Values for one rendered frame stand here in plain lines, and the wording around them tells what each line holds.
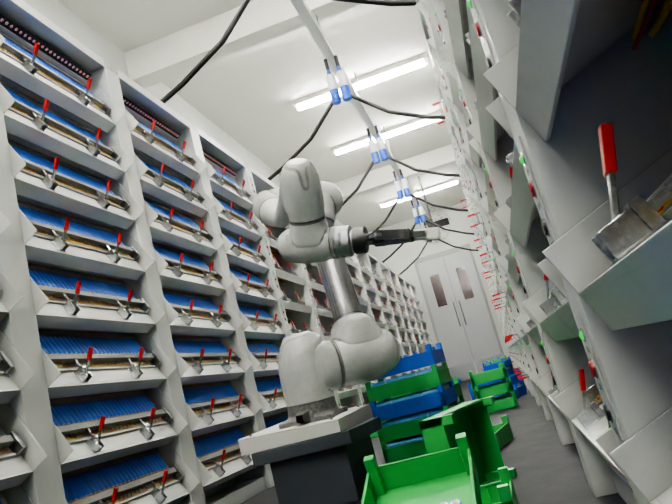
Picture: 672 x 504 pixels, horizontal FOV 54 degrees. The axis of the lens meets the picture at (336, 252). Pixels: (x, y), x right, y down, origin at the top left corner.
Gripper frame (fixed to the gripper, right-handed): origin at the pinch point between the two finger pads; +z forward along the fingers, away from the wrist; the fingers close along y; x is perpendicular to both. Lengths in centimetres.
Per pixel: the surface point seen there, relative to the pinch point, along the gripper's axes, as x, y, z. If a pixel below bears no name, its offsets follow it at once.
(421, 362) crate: -35, -83, -14
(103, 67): 81, -30, -119
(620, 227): -24, 129, 26
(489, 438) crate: -54, -1, 12
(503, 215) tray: -4.9, 40.0, 19.8
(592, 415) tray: -43, 59, 30
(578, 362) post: -35, 40, 31
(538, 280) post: -19, 40, 25
